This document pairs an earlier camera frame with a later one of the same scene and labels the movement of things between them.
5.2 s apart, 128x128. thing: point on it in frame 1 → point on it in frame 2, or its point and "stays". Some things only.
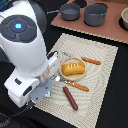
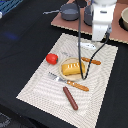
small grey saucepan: [68, 12] stays
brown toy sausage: [70, 98] stays
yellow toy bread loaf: [73, 68] stays
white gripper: [21, 90] → [103, 19]
